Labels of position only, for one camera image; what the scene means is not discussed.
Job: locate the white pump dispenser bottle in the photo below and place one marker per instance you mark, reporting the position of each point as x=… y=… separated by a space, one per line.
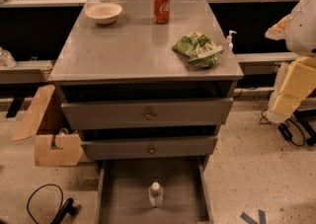
x=230 y=39

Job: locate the grey drawer cabinet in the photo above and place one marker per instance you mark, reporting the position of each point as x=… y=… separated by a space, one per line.
x=132 y=59

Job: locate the red cola can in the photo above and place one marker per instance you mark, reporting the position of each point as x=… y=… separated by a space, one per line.
x=161 y=11

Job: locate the white ceramic bowl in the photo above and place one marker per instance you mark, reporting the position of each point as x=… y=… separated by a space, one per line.
x=104 y=13

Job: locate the notched wooden block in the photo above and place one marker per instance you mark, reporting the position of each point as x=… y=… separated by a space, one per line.
x=57 y=150

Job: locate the grey top drawer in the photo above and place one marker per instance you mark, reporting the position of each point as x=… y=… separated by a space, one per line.
x=145 y=113

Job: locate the leaning wooden board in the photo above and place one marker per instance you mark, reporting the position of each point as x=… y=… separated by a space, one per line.
x=31 y=121

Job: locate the clear plastic water bottle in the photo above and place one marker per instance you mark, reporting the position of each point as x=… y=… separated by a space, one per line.
x=155 y=194

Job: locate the clear plastic container left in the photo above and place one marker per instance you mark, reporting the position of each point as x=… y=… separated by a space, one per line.
x=6 y=59

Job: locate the grey middle drawer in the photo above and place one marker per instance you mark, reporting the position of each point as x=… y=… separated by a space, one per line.
x=149 y=147

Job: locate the black stand leg right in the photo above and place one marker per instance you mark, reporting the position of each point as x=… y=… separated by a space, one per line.
x=302 y=117

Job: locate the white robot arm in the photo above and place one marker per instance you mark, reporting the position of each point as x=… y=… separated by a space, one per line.
x=296 y=80

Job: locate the grey open bottom drawer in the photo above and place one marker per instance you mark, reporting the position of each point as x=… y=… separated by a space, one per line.
x=123 y=192

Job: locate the green chip bag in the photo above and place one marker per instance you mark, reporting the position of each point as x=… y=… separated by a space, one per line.
x=199 y=49

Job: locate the black stand foot left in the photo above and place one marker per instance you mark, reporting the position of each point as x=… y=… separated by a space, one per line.
x=66 y=208

